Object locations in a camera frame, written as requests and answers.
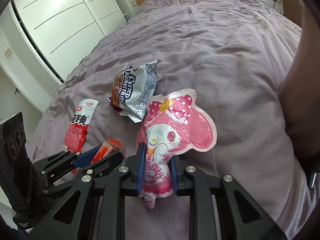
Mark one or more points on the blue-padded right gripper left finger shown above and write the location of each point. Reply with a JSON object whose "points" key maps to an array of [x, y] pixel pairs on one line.
{"points": [[94, 208]]}

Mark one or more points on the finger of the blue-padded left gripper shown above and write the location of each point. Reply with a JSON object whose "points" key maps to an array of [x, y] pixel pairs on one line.
{"points": [[99, 169], [63, 162]]}

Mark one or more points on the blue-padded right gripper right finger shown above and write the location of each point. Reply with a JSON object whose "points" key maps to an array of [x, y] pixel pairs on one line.
{"points": [[220, 208]]}

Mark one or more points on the red and white konjac packet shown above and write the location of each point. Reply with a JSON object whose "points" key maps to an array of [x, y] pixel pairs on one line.
{"points": [[77, 130]]}

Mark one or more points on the small orange sausage packet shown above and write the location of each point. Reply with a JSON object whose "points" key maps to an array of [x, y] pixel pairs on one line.
{"points": [[109, 145]]}

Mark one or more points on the pink My Melody bag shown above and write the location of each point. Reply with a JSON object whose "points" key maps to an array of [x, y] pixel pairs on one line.
{"points": [[174, 124]]}

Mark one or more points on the white blue chocolate bag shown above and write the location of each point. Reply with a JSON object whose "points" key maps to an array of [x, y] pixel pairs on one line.
{"points": [[131, 90]]}

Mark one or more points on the white wardrobe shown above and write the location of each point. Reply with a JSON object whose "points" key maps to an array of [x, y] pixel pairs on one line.
{"points": [[61, 32]]}

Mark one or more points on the black and copper bin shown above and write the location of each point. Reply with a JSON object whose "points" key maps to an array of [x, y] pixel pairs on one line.
{"points": [[299, 98]]}

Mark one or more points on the purple bed duvet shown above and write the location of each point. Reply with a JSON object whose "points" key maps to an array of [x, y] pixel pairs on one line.
{"points": [[235, 54]]}

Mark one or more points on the wooden drawer cabinet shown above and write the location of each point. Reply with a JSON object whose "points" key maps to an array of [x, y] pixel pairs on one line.
{"points": [[294, 11]]}

